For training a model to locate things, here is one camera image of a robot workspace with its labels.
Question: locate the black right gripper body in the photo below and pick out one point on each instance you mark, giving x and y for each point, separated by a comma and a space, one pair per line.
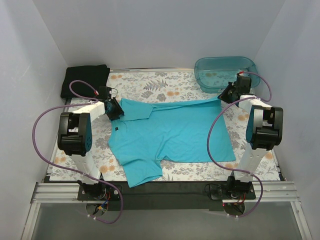
227, 94

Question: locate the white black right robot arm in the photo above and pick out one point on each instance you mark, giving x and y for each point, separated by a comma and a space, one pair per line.
264, 127

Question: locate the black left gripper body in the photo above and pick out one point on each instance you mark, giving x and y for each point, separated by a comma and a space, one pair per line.
115, 109

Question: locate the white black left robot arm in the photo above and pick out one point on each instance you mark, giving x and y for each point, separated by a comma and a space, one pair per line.
75, 132

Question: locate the folded black t-shirt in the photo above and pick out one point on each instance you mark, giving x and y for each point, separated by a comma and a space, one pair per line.
94, 75

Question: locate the aluminium frame rail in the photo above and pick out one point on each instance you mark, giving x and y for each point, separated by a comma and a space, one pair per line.
275, 214

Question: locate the teal transparent plastic bin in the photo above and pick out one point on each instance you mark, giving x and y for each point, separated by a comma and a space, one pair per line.
214, 73

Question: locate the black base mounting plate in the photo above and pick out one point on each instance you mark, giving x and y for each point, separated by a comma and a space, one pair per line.
163, 195

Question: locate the turquoise t-shirt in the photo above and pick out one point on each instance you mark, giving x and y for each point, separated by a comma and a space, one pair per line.
180, 132

